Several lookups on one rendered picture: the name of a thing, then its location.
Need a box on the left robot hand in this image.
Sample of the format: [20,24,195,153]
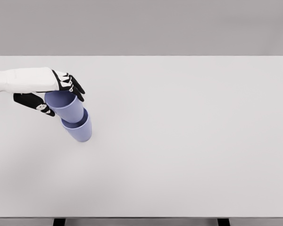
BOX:
[6,67,86,118]

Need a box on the blue plastic cup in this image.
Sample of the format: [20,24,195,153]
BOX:
[61,108,93,143]
[44,90,85,124]

